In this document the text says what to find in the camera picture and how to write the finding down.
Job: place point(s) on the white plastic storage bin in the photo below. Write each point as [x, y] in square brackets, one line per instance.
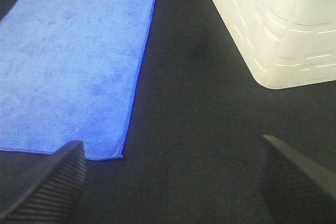
[284, 43]

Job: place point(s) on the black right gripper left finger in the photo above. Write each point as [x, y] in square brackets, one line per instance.
[49, 191]

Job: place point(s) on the blue microfibre towel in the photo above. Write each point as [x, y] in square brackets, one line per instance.
[69, 70]

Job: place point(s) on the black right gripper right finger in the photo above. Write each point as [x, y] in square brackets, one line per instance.
[295, 188]

